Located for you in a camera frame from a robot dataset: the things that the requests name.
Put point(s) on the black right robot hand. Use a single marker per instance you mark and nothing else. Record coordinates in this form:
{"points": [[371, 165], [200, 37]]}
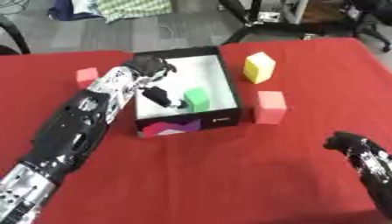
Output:
{"points": [[344, 143]]}

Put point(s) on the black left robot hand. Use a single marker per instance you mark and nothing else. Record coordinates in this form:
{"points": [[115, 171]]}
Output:
{"points": [[148, 64]]}

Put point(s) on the green block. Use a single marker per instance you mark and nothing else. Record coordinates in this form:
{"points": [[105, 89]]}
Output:
{"points": [[197, 99]]}

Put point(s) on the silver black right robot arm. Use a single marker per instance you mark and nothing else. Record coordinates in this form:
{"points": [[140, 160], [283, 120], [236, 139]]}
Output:
{"points": [[375, 169]]}

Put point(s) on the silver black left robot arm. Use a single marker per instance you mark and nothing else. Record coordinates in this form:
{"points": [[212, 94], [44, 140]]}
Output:
{"points": [[76, 128]]}

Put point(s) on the black box with white inside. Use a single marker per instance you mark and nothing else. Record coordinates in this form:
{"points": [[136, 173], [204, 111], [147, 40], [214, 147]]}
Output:
{"points": [[214, 87]]}

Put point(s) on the green white checked cloth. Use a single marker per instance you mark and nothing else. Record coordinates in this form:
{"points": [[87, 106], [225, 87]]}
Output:
{"points": [[133, 8]]}

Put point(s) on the small pink block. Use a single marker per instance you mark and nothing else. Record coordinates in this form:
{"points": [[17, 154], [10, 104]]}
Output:
{"points": [[86, 76]]}

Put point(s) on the large pink block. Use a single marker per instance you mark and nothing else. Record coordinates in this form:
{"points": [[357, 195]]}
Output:
{"points": [[269, 107]]}

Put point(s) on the dark blue bag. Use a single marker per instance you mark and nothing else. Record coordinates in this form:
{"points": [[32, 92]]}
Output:
{"points": [[65, 12]]}

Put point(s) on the yellow block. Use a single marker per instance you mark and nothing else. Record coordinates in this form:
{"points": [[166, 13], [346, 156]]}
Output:
{"points": [[259, 67]]}

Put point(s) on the black tripod stand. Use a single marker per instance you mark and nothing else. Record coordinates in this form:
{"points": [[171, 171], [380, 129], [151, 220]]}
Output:
{"points": [[255, 24]]}

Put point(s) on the black wheeled office chair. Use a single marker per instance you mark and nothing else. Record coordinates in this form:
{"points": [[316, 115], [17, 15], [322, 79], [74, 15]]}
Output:
{"points": [[371, 20]]}

